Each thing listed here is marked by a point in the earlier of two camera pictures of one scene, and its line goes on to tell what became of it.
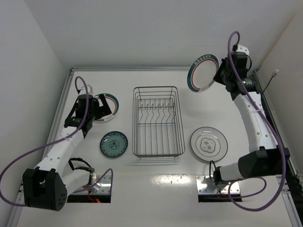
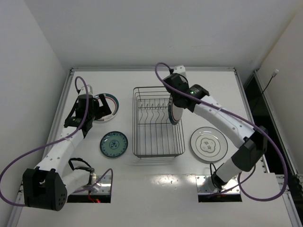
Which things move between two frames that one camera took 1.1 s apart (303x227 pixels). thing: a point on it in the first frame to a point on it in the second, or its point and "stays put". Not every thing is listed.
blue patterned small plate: (113, 144) stays put
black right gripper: (222, 71) to (179, 101)
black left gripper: (98, 108) stays put
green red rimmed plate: (113, 104) stays put
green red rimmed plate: (201, 72) to (175, 113)
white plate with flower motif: (209, 144) stays put
